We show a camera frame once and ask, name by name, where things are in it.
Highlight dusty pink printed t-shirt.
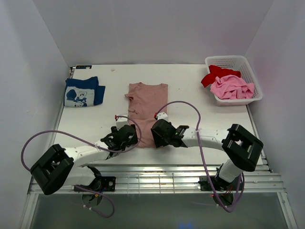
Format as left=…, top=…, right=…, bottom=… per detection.
left=125, top=83, right=168, bottom=148

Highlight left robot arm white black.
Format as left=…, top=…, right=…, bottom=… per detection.
left=30, top=125, right=138, bottom=195

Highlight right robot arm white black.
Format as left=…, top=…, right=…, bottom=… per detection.
left=151, top=119, right=264, bottom=189

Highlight folded blue printed t-shirt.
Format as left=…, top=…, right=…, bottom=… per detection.
left=63, top=76, right=106, bottom=107

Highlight bright pink t-shirt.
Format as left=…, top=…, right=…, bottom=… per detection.
left=210, top=75, right=255, bottom=100

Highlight red t-shirt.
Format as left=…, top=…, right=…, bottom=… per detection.
left=201, top=65, right=241, bottom=88

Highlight small blue label sticker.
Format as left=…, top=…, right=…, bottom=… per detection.
left=75, top=65, right=92, bottom=69

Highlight white plastic laundry basket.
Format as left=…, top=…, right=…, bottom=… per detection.
left=205, top=55, right=263, bottom=106

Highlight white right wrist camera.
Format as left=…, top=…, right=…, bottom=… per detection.
left=154, top=112, right=169, bottom=122

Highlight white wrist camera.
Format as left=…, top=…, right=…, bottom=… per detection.
left=154, top=112, right=169, bottom=122
left=115, top=114, right=129, bottom=130

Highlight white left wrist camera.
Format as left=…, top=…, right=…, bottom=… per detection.
left=115, top=114, right=129, bottom=130

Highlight aluminium table frame rails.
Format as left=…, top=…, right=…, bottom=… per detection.
left=27, top=164, right=286, bottom=195

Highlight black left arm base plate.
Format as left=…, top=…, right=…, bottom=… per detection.
left=97, top=177, right=116, bottom=192

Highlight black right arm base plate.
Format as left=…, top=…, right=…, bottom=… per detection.
left=198, top=175, right=244, bottom=192

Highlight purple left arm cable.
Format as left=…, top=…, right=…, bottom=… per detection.
left=20, top=115, right=142, bottom=218

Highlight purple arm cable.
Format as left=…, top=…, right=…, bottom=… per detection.
left=20, top=115, right=142, bottom=218
left=156, top=101, right=245, bottom=213

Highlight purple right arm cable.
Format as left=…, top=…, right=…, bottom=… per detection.
left=156, top=101, right=245, bottom=213

